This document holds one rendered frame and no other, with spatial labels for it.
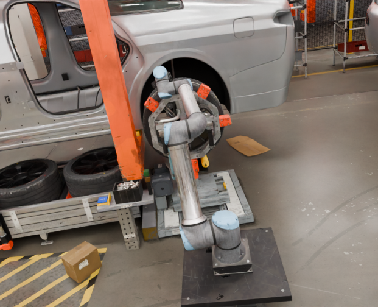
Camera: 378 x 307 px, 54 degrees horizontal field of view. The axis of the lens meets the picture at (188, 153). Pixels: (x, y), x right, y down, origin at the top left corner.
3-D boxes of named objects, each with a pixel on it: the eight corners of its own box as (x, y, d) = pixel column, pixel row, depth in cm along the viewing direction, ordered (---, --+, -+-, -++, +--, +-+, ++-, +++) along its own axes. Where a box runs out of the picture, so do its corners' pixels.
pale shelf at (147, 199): (153, 191, 291) (153, 188, 290) (153, 203, 276) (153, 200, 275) (100, 200, 290) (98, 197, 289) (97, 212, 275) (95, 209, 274)
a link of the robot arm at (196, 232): (215, 249, 207) (188, 118, 201) (185, 256, 206) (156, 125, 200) (211, 240, 223) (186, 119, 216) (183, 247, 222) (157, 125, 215)
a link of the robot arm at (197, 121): (210, 121, 202) (189, 74, 257) (187, 125, 201) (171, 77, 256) (212, 139, 208) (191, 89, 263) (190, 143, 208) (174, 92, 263)
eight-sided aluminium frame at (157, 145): (221, 150, 304) (214, 86, 281) (223, 154, 298) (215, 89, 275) (156, 161, 303) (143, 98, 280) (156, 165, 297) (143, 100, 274)
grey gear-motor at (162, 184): (175, 186, 362) (168, 155, 347) (177, 210, 324) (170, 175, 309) (156, 189, 362) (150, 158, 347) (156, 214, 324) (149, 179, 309)
